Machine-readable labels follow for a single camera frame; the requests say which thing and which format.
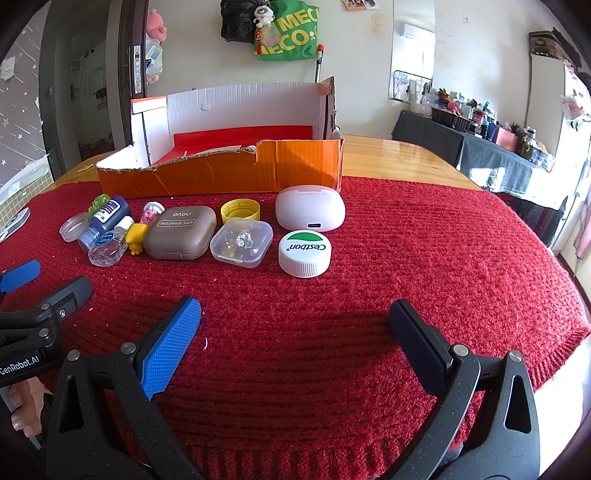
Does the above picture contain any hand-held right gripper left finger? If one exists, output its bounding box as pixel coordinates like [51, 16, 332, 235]
[46, 295, 206, 480]

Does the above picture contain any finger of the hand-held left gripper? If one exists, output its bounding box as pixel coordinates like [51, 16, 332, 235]
[0, 276, 94, 343]
[0, 260, 41, 294]

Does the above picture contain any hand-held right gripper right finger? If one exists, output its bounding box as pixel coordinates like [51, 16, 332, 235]
[388, 299, 541, 480]

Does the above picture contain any clear eye drop bottle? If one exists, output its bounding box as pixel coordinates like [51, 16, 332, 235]
[88, 216, 136, 267]

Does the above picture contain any clear round lid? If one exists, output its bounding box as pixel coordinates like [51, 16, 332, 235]
[60, 213, 90, 243]

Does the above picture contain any yellow and pink toy figure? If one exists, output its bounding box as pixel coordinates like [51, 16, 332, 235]
[126, 201, 166, 256]

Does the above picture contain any small blue bottle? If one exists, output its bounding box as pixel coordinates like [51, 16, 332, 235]
[78, 196, 131, 252]

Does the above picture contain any brown eye shadow case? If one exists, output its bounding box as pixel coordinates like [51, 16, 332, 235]
[143, 205, 218, 260]

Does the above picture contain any small clear plastic box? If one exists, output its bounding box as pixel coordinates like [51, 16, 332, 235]
[210, 217, 272, 268]

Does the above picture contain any white cap with green label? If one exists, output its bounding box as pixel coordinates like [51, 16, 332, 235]
[278, 229, 333, 278]

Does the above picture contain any yellow bottle cap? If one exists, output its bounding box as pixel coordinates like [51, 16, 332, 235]
[221, 198, 262, 227]

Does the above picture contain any white earbuds case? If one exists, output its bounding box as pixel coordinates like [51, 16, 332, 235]
[275, 184, 346, 232]

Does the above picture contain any orange cardboard box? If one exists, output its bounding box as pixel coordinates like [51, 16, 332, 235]
[96, 76, 345, 199]

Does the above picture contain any person's left hand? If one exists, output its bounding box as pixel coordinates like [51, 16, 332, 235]
[7, 376, 54, 439]

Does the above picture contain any red knitted cloth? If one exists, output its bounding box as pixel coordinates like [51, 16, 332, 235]
[0, 175, 591, 480]

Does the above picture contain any grey star printed curtain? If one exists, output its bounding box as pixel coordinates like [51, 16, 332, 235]
[0, 9, 51, 195]

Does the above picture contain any dark brown door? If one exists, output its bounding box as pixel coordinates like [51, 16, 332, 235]
[117, 0, 151, 148]

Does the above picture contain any dark cloth covered table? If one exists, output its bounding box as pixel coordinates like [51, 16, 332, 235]
[392, 110, 568, 245]

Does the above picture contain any red paper liner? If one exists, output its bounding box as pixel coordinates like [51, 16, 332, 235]
[152, 124, 315, 166]

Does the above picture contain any row of cosmetics bottles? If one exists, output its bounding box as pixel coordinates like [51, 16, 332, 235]
[392, 69, 555, 171]

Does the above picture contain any pink plush toy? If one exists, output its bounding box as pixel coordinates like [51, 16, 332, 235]
[145, 10, 168, 42]

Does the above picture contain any black bag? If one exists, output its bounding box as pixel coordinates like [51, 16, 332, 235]
[220, 0, 259, 44]

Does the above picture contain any pink charm with red tassel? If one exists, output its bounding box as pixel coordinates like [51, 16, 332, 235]
[253, 23, 280, 56]

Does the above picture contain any dark patterned cloth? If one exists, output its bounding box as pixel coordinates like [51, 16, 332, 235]
[529, 30, 578, 61]

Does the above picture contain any green tote bag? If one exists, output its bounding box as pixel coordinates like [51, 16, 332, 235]
[253, 0, 320, 62]

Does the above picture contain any plastic bag on door handle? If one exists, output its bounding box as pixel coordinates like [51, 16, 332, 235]
[145, 34, 164, 84]

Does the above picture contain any wall mirror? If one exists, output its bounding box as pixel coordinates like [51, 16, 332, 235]
[390, 0, 437, 104]

